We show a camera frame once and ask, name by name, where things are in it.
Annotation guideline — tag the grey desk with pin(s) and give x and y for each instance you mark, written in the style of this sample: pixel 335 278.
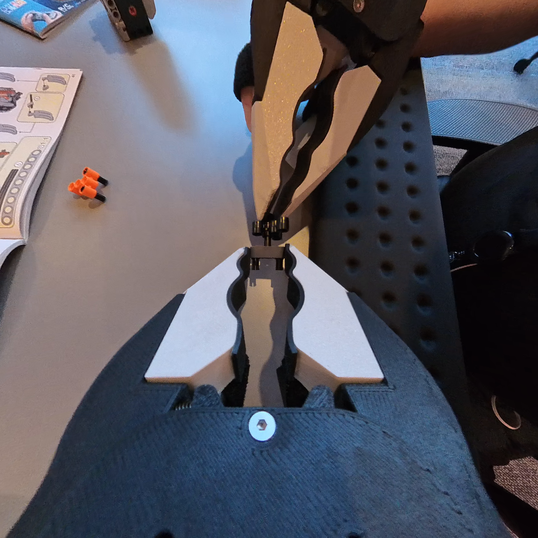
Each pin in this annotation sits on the grey desk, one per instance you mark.
pixel 147 105

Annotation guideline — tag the person's right hand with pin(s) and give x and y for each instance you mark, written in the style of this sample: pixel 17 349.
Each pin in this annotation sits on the person's right hand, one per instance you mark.
pixel 248 109

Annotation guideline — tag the grey beam with black pins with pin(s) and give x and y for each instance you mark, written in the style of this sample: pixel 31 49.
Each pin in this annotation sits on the grey beam with black pins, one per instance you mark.
pixel 267 254

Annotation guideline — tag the orange connector with black pins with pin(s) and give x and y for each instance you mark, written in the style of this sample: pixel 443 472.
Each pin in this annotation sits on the orange connector with black pins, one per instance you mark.
pixel 86 187

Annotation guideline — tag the grey toy robot body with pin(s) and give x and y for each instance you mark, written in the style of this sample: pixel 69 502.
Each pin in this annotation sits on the grey toy robot body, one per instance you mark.
pixel 134 21

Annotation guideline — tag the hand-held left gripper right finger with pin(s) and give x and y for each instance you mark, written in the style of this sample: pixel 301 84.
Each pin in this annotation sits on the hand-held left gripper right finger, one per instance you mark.
pixel 332 336

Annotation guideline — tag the person's right forearm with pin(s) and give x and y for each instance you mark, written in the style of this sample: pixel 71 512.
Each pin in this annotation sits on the person's right forearm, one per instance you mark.
pixel 470 29

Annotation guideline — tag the black dimpled edge pad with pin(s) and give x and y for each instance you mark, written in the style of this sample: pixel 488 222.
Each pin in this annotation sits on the black dimpled edge pad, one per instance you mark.
pixel 378 210

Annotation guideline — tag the black office chair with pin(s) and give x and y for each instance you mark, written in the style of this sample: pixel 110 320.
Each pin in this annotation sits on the black office chair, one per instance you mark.
pixel 475 120

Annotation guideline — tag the open instruction booklet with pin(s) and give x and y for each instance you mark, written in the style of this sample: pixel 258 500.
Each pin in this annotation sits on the open instruction booklet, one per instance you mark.
pixel 42 126

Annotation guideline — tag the person's black clothing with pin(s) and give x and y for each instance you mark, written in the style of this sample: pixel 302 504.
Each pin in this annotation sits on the person's black clothing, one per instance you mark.
pixel 504 294

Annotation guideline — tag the blue toy set box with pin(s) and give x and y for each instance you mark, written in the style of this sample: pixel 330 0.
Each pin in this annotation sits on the blue toy set box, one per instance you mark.
pixel 38 19

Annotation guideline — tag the black cross connector piece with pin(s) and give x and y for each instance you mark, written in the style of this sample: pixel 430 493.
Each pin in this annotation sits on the black cross connector piece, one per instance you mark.
pixel 271 227

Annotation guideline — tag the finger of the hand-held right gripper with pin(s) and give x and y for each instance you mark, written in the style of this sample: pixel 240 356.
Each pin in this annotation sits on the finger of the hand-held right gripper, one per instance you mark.
pixel 340 134
pixel 277 84

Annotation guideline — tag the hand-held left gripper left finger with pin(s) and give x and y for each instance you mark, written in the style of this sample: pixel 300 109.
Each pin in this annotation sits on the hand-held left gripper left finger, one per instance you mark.
pixel 197 336

